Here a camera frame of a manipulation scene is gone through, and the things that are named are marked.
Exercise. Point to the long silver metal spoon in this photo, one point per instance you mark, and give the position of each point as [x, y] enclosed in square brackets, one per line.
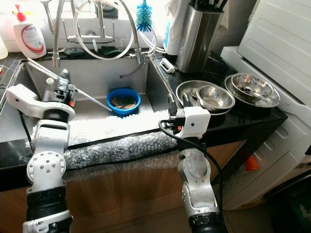
[92, 98]

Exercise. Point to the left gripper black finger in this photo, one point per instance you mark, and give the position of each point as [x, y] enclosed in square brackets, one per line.
[63, 80]
[72, 93]

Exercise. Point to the shallow steel plate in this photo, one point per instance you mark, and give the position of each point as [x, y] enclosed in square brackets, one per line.
[182, 89]

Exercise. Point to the steel bowl with spoon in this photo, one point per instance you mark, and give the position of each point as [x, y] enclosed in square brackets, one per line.
[252, 85]

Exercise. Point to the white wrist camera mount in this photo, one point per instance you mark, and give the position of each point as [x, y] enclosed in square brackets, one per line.
[197, 121]
[24, 97]

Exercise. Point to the steel knife block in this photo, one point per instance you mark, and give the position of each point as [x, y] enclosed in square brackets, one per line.
[197, 39]

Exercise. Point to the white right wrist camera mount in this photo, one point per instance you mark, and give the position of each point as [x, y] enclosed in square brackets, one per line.
[197, 121]

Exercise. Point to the wooden base cabinet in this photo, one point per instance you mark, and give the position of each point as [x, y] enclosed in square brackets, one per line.
[126, 194]

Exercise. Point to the blue bowl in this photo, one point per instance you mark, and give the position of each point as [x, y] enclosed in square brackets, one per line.
[114, 107]

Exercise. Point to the small white box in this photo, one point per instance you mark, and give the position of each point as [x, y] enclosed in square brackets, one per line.
[167, 65]

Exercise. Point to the hanging metal ladle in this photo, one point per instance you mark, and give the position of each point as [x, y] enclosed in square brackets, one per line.
[49, 19]

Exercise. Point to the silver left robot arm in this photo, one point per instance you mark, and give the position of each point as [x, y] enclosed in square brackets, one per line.
[46, 170]

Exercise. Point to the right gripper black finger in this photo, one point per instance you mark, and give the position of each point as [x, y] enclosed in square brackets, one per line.
[188, 101]
[173, 106]

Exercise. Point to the steel sink basin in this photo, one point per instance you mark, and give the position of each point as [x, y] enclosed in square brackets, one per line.
[107, 73]

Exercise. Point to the white bubble wrap sheet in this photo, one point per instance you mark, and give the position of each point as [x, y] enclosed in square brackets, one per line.
[126, 126]

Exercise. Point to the dark scouring sponge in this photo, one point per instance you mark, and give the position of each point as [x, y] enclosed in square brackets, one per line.
[114, 51]
[74, 53]

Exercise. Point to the translucent white bottle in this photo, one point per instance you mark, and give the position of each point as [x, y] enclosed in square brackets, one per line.
[3, 48]

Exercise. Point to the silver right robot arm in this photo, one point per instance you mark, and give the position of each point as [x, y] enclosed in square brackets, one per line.
[197, 179]

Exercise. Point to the white washing machine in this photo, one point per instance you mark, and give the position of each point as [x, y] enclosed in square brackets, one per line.
[282, 34]

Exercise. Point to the white red pump soap bottle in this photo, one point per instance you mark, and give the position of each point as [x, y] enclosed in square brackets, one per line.
[30, 41]

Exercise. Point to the steel spring neck faucet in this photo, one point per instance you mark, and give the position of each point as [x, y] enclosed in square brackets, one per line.
[57, 39]

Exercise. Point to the small orange object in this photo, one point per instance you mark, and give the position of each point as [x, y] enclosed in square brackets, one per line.
[252, 163]

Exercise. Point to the white bottle with blue label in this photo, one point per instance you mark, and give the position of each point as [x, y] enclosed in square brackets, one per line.
[171, 34]

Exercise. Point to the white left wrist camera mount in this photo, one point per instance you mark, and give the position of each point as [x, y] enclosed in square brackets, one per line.
[24, 97]

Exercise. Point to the wide steel plate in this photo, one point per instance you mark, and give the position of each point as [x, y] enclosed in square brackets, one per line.
[230, 96]

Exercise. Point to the clear glass bottle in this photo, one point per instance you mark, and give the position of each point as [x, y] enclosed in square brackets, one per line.
[49, 83]

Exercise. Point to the blue bottle brush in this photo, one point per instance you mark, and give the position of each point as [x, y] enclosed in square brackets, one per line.
[144, 17]

